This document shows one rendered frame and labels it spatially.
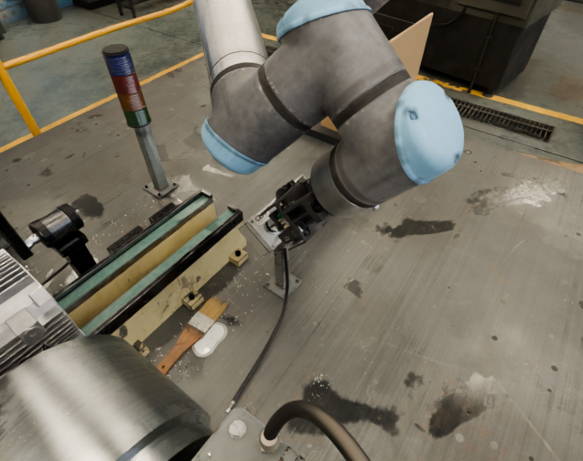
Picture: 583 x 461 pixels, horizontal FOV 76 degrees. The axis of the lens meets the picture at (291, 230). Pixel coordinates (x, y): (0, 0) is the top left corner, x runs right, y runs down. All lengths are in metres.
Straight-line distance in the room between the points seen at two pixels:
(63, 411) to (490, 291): 0.88
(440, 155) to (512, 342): 0.66
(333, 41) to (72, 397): 0.44
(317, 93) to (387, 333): 0.61
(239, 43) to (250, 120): 0.13
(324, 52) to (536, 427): 0.77
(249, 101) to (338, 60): 0.11
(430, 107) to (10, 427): 0.51
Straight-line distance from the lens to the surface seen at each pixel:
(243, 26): 0.55
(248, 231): 0.68
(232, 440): 0.41
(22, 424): 0.48
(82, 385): 0.49
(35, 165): 1.52
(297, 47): 0.41
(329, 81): 0.39
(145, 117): 1.08
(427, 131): 0.37
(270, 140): 0.44
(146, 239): 0.92
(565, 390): 0.97
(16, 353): 0.70
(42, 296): 0.68
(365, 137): 0.38
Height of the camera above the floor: 1.56
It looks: 47 degrees down
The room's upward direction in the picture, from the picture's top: straight up
